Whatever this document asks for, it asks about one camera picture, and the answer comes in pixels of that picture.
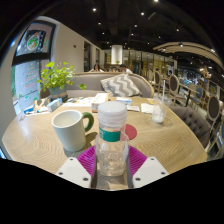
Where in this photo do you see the group of wooden dining chairs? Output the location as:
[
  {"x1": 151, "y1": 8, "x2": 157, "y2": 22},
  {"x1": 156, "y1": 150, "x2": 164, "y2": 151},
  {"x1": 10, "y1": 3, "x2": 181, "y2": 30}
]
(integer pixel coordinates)
[{"x1": 146, "y1": 68, "x2": 224, "y2": 158}]

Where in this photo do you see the potted green leafy plant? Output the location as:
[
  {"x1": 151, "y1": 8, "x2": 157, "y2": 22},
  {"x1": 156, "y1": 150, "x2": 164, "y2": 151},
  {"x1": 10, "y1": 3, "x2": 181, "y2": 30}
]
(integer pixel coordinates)
[{"x1": 36, "y1": 61, "x2": 87, "y2": 101}]

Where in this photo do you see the white paper napkin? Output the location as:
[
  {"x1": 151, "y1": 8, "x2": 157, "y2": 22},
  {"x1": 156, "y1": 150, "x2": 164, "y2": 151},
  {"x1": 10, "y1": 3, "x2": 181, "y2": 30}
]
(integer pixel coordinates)
[{"x1": 140, "y1": 102, "x2": 155, "y2": 115}]

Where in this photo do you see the grey curved sofa bench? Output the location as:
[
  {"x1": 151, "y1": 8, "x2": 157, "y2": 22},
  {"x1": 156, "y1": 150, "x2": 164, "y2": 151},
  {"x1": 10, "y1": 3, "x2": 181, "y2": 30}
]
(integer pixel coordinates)
[{"x1": 64, "y1": 71, "x2": 155, "y2": 99}]

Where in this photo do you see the dark framed wall poster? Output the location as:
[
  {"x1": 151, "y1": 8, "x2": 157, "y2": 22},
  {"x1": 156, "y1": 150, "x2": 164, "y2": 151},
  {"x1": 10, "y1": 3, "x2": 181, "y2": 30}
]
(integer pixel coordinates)
[{"x1": 14, "y1": 23, "x2": 56, "y2": 56}]

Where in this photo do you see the flat round red coaster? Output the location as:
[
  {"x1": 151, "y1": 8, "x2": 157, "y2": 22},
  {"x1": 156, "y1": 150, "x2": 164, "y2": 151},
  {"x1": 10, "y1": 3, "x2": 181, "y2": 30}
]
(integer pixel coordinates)
[{"x1": 124, "y1": 123, "x2": 138, "y2": 141}]

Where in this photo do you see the clear plastic cup with straw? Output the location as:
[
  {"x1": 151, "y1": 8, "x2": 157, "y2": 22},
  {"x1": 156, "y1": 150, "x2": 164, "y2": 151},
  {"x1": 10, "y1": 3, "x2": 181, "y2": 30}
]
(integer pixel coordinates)
[{"x1": 151, "y1": 79, "x2": 173, "y2": 125}]

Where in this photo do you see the white and orange box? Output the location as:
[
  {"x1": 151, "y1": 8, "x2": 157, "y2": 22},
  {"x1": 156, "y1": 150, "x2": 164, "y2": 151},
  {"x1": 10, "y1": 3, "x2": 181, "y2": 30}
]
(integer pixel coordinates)
[{"x1": 90, "y1": 92, "x2": 110, "y2": 113}]

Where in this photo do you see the brown wooden stand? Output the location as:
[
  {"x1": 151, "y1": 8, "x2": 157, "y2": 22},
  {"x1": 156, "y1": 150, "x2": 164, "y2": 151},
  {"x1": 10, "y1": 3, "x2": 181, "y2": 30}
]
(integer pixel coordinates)
[{"x1": 33, "y1": 97, "x2": 51, "y2": 113}]

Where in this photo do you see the white mug with green handle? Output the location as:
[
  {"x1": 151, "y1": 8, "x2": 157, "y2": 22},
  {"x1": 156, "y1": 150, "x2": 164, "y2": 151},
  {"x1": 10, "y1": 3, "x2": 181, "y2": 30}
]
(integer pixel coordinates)
[{"x1": 51, "y1": 109, "x2": 95, "y2": 153}]

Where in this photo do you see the light blue tissue pack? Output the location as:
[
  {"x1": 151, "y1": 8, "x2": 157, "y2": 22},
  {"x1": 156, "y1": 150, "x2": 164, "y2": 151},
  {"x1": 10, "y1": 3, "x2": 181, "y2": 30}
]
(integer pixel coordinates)
[{"x1": 46, "y1": 97, "x2": 64, "y2": 113}]

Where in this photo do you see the white round column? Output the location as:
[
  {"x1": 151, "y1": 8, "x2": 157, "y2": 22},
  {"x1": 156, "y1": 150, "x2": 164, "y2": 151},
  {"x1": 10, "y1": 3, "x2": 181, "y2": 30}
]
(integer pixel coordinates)
[{"x1": 110, "y1": 44, "x2": 124, "y2": 65}]

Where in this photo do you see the group of ceiling spotlights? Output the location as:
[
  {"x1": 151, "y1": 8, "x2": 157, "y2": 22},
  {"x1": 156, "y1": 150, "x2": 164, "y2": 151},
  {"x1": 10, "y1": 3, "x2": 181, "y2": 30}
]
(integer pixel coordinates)
[{"x1": 91, "y1": 0, "x2": 218, "y2": 54}]

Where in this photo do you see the grey white chevron cushion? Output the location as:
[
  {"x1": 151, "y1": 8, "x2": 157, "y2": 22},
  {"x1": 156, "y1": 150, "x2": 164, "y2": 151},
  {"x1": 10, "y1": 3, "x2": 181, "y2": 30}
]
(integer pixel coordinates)
[{"x1": 100, "y1": 73, "x2": 143, "y2": 98}]

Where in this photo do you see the white printed leaflet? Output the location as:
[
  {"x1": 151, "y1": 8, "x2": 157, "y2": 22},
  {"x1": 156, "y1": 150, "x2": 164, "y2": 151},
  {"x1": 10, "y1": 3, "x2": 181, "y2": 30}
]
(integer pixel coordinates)
[{"x1": 62, "y1": 96, "x2": 96, "y2": 108}]

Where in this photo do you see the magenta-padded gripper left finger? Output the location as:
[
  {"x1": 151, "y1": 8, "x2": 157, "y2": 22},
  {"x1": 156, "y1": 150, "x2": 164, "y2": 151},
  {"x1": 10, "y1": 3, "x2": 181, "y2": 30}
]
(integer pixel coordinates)
[{"x1": 55, "y1": 145, "x2": 100, "y2": 190}]

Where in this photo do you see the clear white-capped water bottle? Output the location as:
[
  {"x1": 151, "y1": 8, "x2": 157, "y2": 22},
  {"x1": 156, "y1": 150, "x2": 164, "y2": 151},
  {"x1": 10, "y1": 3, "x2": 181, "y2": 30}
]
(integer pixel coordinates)
[{"x1": 94, "y1": 100, "x2": 130, "y2": 177}]

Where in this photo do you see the small blue white box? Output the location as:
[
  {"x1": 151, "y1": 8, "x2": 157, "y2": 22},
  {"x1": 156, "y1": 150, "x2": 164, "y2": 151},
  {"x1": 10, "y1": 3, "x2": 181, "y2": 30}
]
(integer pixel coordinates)
[{"x1": 115, "y1": 96, "x2": 133, "y2": 106}]

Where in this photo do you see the grey tufted armchair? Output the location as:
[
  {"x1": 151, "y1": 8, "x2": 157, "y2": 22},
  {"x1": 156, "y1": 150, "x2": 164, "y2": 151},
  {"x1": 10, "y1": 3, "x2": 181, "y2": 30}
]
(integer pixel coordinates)
[{"x1": 169, "y1": 105, "x2": 212, "y2": 149}]

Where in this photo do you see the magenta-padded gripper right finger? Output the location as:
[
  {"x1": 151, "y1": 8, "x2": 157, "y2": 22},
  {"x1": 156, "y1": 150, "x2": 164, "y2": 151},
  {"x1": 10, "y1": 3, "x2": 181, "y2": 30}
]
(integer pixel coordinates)
[{"x1": 125, "y1": 145, "x2": 170, "y2": 190}]

